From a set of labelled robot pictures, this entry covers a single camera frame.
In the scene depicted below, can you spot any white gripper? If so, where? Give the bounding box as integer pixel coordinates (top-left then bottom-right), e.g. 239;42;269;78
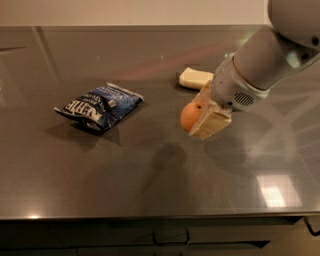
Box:
189;54;270;140

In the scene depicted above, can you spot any black drawer handle centre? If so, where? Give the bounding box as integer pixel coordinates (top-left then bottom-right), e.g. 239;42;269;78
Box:
152;228;190;246

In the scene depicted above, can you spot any black drawer handle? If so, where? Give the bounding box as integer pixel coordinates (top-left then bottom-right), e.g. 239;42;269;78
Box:
303;217;320;237
152;228;190;246

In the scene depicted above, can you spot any orange fruit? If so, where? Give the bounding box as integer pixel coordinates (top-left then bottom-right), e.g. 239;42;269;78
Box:
180;102;204;132

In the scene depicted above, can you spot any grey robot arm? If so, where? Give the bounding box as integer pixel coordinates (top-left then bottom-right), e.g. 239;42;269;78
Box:
187;0;320;140

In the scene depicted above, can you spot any black drawer handle right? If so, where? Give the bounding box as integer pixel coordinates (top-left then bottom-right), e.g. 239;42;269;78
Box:
303;217;320;237

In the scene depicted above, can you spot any blue chip bag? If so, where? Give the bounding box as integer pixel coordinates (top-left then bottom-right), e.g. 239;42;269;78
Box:
54;82;144;132

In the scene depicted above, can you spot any yellow sponge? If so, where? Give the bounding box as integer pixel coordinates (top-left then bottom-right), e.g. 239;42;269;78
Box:
179;67;214;90

